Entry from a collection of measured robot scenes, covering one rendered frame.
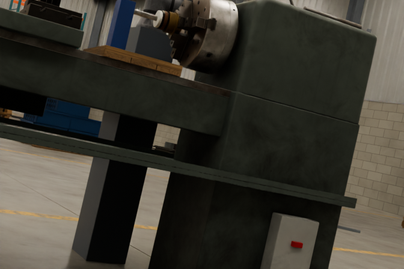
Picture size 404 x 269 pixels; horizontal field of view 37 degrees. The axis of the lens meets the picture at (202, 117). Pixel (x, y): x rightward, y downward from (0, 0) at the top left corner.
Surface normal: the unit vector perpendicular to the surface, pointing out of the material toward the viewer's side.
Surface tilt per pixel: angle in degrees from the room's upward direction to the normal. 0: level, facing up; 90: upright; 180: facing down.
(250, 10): 90
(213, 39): 106
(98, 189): 90
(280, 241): 90
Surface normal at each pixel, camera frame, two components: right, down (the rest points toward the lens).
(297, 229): 0.40, 0.06
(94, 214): -0.83, -0.21
